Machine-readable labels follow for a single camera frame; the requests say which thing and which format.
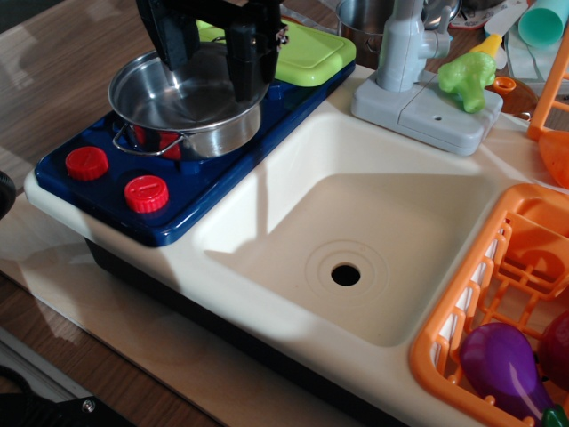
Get green plastic cutting board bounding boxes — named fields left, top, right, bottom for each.
left=195, top=17, right=357, bottom=88

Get red stove knob left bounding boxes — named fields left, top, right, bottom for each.
left=65, top=146, right=109, bottom=181

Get grey toy faucet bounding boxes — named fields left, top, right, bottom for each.
left=351, top=1, right=502, bottom=156

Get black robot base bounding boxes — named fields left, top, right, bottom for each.
left=1, top=366, right=133, bottom=427

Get steel pot in background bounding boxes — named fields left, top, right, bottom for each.
left=335, top=0, right=394, bottom=53

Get blue toy stove top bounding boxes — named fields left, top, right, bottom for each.
left=24, top=62, right=356, bottom=247

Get cream toy sink unit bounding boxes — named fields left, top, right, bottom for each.
left=49, top=68, right=568, bottom=426

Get yellow toy corn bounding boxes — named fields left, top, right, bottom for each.
left=469, top=34, right=502, bottom=57

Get orange pot lid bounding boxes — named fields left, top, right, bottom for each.
left=486, top=76, right=538, bottom=121

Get green toy broccoli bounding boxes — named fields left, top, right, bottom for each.
left=438, top=52, right=496, bottom=113

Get orange plastic dish rack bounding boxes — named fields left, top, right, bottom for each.
left=410, top=184, right=568, bottom=426

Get small stainless steel pan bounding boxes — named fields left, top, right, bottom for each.
left=108, top=42, right=269, bottom=161

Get purple toy eggplant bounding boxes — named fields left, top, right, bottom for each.
left=459, top=323, right=555, bottom=426

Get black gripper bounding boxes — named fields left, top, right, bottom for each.
left=137, top=1, right=288, bottom=102

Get red stove knob right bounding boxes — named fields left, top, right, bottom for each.
left=124, top=175, right=170, bottom=214

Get black cable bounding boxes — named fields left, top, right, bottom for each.
left=0, top=168, right=18, bottom=221

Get teal plastic cup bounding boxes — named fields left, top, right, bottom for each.
left=517, top=0, right=568, bottom=48

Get red toy vegetable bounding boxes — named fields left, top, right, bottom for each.
left=538, top=310, right=568, bottom=391

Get red stove knob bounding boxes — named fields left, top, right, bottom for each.
left=65, top=146, right=109, bottom=181
left=124, top=175, right=170, bottom=214

